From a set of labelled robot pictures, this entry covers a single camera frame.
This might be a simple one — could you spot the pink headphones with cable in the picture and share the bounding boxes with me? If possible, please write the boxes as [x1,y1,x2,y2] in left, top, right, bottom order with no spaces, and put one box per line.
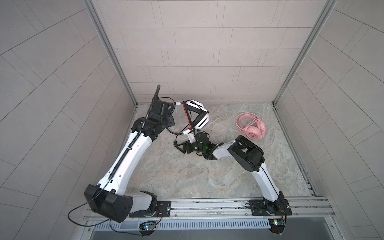
[235,113,267,140]

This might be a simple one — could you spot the left circuit board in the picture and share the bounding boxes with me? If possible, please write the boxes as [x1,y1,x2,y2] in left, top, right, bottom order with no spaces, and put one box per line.
[139,221,157,231]

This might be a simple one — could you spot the circuit board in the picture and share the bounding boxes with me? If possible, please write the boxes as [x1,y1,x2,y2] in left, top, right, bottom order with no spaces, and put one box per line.
[268,219,286,234]
[139,221,157,231]

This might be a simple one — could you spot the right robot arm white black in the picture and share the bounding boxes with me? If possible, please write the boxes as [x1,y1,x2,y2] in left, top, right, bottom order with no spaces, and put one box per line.
[174,131,292,217]

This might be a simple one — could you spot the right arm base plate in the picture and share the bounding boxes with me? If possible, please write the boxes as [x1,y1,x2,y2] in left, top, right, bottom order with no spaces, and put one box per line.
[245,199,292,216]

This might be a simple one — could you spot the white black headphones with cable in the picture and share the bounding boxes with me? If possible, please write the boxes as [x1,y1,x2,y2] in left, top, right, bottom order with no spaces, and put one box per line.
[166,100,210,136]

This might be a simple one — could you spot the right circuit board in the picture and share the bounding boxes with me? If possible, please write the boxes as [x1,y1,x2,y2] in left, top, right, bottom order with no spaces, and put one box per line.
[268,219,286,234]

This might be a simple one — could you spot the white vent grille strip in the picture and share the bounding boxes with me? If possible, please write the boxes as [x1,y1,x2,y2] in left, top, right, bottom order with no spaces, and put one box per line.
[95,219,271,231]

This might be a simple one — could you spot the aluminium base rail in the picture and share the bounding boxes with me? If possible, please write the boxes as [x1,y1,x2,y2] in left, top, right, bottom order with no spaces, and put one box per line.
[85,197,335,221]

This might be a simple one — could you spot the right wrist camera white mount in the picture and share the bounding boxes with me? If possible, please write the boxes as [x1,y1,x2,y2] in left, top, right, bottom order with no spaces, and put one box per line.
[187,132,196,144]

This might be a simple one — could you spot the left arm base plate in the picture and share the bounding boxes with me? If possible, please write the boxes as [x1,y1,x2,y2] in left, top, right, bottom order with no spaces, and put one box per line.
[129,201,172,218]

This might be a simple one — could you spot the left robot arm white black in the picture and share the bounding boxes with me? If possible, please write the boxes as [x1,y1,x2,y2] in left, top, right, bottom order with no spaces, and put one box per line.
[84,85,173,223]

